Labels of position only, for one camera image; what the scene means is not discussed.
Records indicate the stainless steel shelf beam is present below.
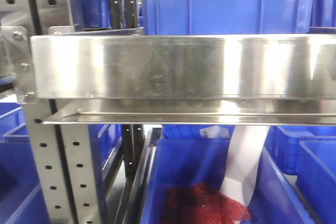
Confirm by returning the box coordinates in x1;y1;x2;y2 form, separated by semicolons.
31;34;335;125

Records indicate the perforated steel shelf upright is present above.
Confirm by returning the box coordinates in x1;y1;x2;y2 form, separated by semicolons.
1;0;104;223

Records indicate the blue bin with red item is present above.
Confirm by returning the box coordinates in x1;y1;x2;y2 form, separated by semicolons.
140;138;314;223

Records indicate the white paper sheet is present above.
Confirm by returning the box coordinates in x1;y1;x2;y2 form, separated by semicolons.
199;125;271;207

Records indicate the large blue crate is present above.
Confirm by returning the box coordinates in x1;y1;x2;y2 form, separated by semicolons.
143;0;312;35

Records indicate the red mesh bag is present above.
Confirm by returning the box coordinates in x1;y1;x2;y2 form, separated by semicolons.
160;183;252;223

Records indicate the blue bin right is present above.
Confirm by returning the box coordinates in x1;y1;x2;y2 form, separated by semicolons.
265;126;335;223

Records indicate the blue bin left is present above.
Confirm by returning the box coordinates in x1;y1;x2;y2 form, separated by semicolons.
1;103;50;223

